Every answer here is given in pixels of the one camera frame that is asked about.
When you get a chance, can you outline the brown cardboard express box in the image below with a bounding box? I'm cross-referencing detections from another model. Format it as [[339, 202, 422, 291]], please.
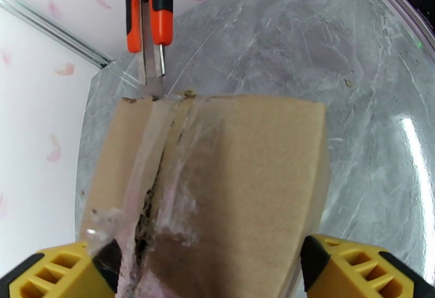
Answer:
[[78, 90, 331, 298]]

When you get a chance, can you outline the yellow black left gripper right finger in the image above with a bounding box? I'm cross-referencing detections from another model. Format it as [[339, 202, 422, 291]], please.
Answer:
[[300, 234, 435, 298]]

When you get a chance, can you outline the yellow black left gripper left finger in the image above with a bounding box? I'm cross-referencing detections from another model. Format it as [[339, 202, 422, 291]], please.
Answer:
[[0, 239, 123, 298]]

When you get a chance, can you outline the aluminium corner post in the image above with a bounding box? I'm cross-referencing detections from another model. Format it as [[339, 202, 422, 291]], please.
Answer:
[[0, 0, 113, 70]]

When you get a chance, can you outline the aluminium rail frame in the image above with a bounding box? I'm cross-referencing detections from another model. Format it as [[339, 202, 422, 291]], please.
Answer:
[[351, 0, 435, 53]]

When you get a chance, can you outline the orange black utility knife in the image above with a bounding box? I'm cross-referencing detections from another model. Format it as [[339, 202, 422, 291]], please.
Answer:
[[117, 0, 176, 99]]

